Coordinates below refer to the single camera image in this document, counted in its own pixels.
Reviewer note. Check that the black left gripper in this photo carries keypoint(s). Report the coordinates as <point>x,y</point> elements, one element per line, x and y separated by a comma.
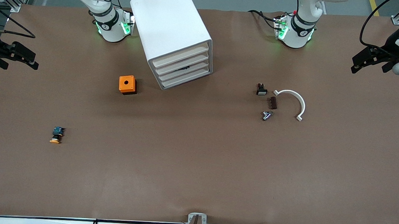
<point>390,49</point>

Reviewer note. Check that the dark button orange cap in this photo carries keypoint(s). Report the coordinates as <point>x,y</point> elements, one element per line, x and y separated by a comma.
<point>58,131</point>

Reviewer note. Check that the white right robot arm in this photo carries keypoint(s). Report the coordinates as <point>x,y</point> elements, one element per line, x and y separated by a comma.
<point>112,27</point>

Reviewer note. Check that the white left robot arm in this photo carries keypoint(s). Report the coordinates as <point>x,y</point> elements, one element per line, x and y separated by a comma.
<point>295,35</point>

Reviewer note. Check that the black square push button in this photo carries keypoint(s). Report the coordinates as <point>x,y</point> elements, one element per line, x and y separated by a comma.
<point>261,91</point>

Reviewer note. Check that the white curved plastic clamp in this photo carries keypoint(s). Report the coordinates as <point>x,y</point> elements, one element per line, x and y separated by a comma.
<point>301,101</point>

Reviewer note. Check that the brown terminal block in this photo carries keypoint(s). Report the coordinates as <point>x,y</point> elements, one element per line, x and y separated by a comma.
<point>272,103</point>

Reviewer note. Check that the orange box black base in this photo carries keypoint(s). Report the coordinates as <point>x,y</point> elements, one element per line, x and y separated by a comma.
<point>126,83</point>

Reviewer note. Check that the silver metal fitting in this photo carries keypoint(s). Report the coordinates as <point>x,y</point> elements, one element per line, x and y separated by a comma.
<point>267,115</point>

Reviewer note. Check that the grey metal bracket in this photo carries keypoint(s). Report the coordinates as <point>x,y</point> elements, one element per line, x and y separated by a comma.
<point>191,217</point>

